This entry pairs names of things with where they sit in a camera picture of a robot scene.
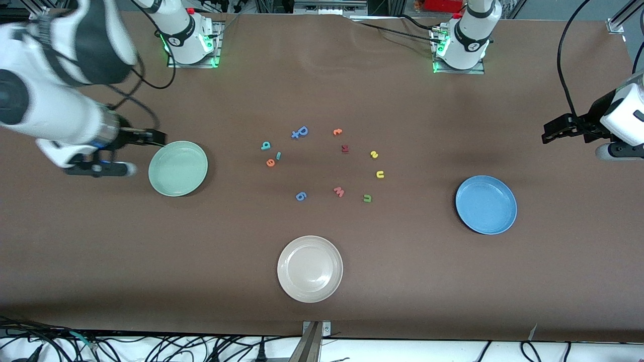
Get pale green plate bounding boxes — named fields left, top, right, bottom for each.
left=148, top=141, right=208, bottom=197

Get blue plate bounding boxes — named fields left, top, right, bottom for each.
left=455, top=175, right=518, bottom=235

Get red box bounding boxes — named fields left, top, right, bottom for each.
left=423, top=0, right=464, bottom=14

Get beige plate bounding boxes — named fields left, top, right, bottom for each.
left=277, top=235, right=344, bottom=303

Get aluminium profile beam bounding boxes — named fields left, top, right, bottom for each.
left=289, top=320, right=332, bottom=362

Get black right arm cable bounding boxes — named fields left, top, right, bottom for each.
left=103, top=0, right=177, bottom=132

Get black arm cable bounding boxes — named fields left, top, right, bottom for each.
left=556, top=0, right=593, bottom=119
left=103, top=0, right=177, bottom=132

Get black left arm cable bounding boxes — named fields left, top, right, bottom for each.
left=556, top=0, right=593, bottom=119

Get black cable on table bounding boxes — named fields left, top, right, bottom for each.
left=350, top=13, right=443, bottom=43

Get tangled black floor cables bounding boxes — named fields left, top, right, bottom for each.
left=0, top=316, right=302, bottom=362

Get looped black floor cable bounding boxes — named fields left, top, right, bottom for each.
left=519, top=341, right=543, bottom=362

